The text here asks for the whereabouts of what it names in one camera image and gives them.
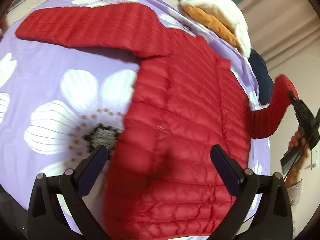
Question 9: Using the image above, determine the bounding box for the red quilted down jacket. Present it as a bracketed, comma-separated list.
[16, 3, 297, 239]

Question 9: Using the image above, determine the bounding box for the right forearm grey sleeve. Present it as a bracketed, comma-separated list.
[287, 179, 303, 210]

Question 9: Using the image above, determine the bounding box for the person's right hand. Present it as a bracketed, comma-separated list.
[285, 126, 312, 188]

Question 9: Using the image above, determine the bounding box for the navy blue folded garment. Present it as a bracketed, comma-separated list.
[248, 49, 274, 105]

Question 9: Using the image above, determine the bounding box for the beige curtain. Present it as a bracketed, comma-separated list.
[235, 0, 320, 120]

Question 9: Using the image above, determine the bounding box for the purple floral bed sheet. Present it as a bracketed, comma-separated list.
[0, 0, 272, 233]

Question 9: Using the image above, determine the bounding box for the orange folded garment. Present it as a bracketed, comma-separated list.
[182, 5, 240, 49]

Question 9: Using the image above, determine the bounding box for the white fleece garment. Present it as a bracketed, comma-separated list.
[180, 0, 251, 58]

